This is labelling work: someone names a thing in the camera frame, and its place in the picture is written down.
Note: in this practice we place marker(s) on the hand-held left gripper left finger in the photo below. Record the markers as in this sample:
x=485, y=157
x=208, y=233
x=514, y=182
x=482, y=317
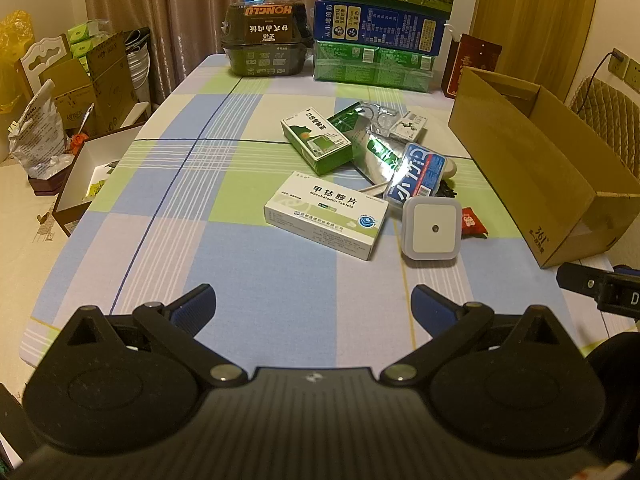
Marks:
x=197, y=305

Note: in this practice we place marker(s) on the wall socket with plug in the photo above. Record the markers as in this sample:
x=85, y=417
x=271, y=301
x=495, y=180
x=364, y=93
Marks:
x=620, y=62

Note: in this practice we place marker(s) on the yellow plastic bag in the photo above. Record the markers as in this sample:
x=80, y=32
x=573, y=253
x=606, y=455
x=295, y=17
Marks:
x=15, y=60

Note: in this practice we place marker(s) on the beige wall socket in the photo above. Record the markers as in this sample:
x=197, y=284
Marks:
x=634, y=71

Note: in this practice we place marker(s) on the checked tablecloth desktop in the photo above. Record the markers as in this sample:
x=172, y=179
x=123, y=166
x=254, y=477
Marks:
x=250, y=285

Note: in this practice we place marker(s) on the brown cardboard box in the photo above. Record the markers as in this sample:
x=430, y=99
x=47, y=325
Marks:
x=525, y=170

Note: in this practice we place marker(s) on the quilted chair cover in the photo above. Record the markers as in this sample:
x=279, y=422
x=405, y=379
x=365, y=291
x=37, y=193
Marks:
x=610, y=115

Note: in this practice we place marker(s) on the white cow print box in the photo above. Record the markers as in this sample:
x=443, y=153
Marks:
x=410, y=127

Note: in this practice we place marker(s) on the green medicine box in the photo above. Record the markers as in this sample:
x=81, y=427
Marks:
x=320, y=145

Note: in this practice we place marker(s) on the blue carton box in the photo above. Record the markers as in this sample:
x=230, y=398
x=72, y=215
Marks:
x=380, y=27

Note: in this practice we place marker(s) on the red snack packet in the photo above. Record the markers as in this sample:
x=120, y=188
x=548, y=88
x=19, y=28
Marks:
x=472, y=222

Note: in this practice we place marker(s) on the silver foil packet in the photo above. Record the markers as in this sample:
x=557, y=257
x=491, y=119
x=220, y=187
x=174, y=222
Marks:
x=380, y=157

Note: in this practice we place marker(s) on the red gift bag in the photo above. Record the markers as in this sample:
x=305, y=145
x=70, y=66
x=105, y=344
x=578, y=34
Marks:
x=472, y=57

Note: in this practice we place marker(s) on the metal bucket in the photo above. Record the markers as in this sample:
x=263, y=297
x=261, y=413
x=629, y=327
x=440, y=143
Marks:
x=139, y=70

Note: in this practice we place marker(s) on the blue white packet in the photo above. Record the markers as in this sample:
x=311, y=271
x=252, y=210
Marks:
x=415, y=172

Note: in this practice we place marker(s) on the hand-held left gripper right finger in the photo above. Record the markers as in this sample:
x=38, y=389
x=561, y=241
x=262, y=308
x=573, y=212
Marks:
x=430, y=305

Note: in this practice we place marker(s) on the small cardboard box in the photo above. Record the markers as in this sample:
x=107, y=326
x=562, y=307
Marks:
x=72, y=95

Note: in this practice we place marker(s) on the white square night light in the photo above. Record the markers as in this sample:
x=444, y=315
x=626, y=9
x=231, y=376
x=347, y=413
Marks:
x=432, y=227

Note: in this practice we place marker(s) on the green foil packet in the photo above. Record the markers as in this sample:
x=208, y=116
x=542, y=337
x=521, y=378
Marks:
x=347, y=117

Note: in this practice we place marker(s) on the wooden door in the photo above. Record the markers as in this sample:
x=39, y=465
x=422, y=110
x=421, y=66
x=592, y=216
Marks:
x=535, y=20

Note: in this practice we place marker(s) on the white plastic bag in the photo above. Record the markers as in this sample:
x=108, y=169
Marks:
x=37, y=130

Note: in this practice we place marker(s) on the white carved chair back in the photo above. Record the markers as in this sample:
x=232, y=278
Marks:
x=45, y=52

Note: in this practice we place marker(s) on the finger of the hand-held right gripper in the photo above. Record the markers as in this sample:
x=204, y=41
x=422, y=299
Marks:
x=580, y=280

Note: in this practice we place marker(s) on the small white round object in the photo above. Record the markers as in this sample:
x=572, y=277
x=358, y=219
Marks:
x=451, y=167

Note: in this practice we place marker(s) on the white medicine box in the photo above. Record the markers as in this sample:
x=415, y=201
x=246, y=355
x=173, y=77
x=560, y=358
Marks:
x=325, y=215

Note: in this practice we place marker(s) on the large cardboard box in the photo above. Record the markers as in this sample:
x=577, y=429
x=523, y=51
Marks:
x=112, y=85

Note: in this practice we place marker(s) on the green tissue packs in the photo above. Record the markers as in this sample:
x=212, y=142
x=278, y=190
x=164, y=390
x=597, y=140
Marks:
x=87, y=37

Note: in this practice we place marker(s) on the small wooden stick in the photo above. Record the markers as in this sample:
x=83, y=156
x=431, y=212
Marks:
x=374, y=190

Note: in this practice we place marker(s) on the dark packaged food container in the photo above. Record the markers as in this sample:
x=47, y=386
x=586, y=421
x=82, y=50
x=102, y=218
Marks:
x=267, y=40

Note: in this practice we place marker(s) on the green drink pack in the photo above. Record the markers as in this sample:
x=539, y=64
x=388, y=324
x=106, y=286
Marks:
x=372, y=65

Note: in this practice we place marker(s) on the white open box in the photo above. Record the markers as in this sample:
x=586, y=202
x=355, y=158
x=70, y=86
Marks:
x=80, y=180

